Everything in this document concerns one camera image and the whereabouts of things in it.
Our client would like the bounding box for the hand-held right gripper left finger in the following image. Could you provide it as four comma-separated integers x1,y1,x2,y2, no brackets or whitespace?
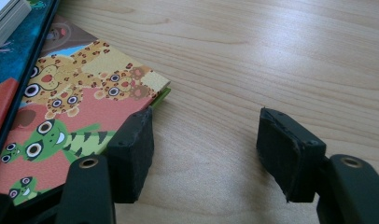
105,106,155,204

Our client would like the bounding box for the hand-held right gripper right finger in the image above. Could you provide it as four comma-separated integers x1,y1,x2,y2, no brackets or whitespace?
256,106,327,203

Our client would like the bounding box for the colourful animal picture book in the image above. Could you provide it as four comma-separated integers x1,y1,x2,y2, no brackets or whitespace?
0,13,172,208

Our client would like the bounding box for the blue monster picture book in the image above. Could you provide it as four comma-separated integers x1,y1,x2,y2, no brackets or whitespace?
0,0,62,175

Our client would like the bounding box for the white caterpillar picture book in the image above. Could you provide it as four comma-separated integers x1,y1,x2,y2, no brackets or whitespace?
0,0,33,55

